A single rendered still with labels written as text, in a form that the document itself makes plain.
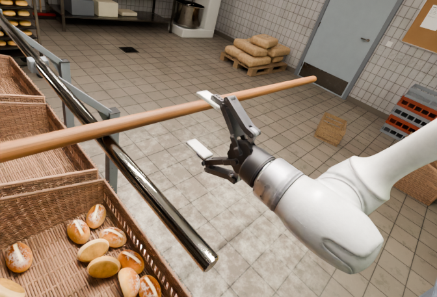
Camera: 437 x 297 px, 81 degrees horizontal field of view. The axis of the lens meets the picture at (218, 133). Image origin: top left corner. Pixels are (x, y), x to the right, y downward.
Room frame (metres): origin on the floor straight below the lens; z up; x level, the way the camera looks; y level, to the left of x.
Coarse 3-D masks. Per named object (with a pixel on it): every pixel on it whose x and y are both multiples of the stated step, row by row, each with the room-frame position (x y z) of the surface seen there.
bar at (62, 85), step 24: (0, 24) 0.80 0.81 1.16; (24, 48) 0.66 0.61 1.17; (48, 72) 0.57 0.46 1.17; (72, 96) 0.49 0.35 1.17; (72, 120) 1.08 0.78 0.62; (96, 120) 0.43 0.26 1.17; (120, 168) 0.33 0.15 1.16; (144, 192) 0.29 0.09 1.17; (168, 216) 0.25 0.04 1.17; (192, 240) 0.23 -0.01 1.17
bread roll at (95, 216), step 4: (100, 204) 0.63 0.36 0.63; (92, 208) 0.59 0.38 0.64; (96, 208) 0.59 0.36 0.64; (100, 208) 0.60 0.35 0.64; (104, 208) 0.62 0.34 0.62; (88, 212) 0.58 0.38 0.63; (92, 212) 0.57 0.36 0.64; (96, 212) 0.58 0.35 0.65; (100, 212) 0.59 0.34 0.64; (104, 212) 0.60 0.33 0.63; (88, 216) 0.56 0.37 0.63; (92, 216) 0.56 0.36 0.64; (96, 216) 0.56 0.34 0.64; (100, 216) 0.57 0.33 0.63; (104, 216) 0.59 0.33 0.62; (88, 220) 0.55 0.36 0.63; (92, 220) 0.55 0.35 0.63; (96, 220) 0.55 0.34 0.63; (100, 220) 0.56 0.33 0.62; (88, 224) 0.54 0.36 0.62; (92, 224) 0.54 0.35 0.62; (96, 224) 0.55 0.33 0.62; (100, 224) 0.56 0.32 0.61; (92, 228) 0.54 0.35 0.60
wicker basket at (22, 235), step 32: (32, 192) 0.48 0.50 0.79; (64, 192) 0.55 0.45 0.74; (96, 192) 0.64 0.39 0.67; (0, 224) 0.41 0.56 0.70; (32, 224) 0.47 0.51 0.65; (64, 224) 0.53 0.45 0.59; (128, 224) 0.54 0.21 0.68; (64, 256) 0.43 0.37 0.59; (160, 256) 0.44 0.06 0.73; (32, 288) 0.32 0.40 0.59; (64, 288) 0.34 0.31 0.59; (96, 288) 0.36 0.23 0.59
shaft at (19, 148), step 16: (304, 80) 1.06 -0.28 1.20; (224, 96) 0.67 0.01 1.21; (240, 96) 0.71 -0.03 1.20; (256, 96) 0.78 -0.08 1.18; (144, 112) 0.46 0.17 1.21; (160, 112) 0.49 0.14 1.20; (176, 112) 0.52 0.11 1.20; (192, 112) 0.56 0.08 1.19; (80, 128) 0.35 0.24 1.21; (96, 128) 0.37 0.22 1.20; (112, 128) 0.39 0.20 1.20; (128, 128) 0.42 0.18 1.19; (0, 144) 0.26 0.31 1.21; (16, 144) 0.27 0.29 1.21; (32, 144) 0.29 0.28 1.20; (48, 144) 0.30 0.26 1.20; (64, 144) 0.32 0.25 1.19; (0, 160) 0.25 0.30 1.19
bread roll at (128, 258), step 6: (120, 252) 0.47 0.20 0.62; (126, 252) 0.47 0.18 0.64; (132, 252) 0.47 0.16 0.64; (120, 258) 0.45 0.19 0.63; (126, 258) 0.45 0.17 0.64; (132, 258) 0.45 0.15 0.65; (138, 258) 0.46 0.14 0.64; (126, 264) 0.44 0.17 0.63; (132, 264) 0.44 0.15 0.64; (138, 264) 0.45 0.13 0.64; (138, 270) 0.43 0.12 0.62
